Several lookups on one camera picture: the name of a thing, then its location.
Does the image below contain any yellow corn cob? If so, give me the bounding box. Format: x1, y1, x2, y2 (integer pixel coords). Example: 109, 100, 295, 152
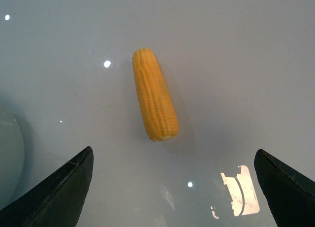
132, 48, 179, 142

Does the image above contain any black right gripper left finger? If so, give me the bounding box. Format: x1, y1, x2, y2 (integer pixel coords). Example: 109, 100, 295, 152
0, 147, 94, 227

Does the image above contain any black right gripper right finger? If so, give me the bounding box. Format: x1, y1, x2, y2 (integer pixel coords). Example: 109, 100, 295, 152
254, 149, 315, 227

